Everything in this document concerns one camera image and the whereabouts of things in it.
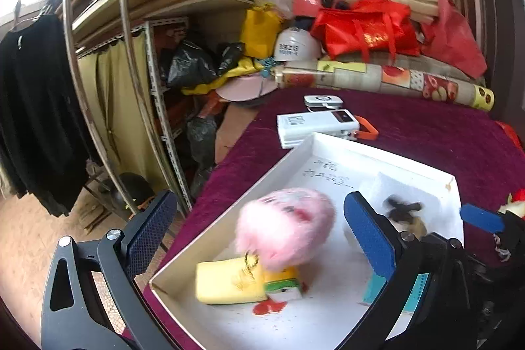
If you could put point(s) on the brown cardboard sheet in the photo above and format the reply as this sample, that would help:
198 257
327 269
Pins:
233 128

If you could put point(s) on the black helmet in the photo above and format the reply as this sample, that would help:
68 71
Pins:
131 190

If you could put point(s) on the metal clothes rack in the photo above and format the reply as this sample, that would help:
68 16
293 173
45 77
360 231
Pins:
127 26

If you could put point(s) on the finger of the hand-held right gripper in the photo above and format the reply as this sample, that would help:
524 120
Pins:
482 218

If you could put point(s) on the teal packet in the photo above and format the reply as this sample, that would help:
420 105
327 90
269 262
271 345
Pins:
371 288

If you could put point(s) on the white power bank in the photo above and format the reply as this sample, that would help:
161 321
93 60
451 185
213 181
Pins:
311 126

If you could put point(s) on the beige curtain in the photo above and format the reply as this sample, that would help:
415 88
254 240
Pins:
119 108

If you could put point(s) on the green white red toy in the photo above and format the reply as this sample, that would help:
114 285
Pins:
283 288

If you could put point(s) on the red flat paper bag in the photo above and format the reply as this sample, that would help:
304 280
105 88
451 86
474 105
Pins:
510 134

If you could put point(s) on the yellow cloth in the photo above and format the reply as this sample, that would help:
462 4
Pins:
238 71

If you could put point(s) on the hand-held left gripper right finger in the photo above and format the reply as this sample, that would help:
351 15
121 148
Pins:
369 235

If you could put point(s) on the red plastic bag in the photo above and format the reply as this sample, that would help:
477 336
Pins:
451 38

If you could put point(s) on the black garbage bag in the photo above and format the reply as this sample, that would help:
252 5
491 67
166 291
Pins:
201 136
229 54
188 63

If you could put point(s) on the pink sun hat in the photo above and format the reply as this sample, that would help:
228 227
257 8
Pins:
242 87

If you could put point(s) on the dark brown plush toy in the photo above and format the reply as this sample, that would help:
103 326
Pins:
404 210

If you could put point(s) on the yellow bag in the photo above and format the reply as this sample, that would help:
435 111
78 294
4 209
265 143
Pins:
258 30

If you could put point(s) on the yellow plush block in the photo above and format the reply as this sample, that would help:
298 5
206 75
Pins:
221 284

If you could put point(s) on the fruit print rolled mat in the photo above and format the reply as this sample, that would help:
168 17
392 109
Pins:
369 77

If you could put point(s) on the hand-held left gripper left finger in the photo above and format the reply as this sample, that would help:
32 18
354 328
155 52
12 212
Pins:
151 235

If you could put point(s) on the grey panelled door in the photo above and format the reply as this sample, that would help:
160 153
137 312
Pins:
492 5

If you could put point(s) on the white cardboard box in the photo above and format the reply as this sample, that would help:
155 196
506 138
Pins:
324 319

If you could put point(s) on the grey folded quilt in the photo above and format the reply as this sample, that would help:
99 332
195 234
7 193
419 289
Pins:
443 65

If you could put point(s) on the red yellow plush toy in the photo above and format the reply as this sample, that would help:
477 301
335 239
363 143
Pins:
514 204

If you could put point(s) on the small white charger device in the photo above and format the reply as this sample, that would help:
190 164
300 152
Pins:
324 100

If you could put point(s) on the black hanging garment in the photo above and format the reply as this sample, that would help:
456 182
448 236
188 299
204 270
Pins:
37 108

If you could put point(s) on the white helmet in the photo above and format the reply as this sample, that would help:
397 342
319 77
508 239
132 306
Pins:
293 44

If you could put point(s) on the metal storage shelf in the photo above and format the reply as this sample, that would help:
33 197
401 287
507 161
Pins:
184 3

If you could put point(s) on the pink fluffy plush toy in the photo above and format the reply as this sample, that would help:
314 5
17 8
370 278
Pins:
283 227

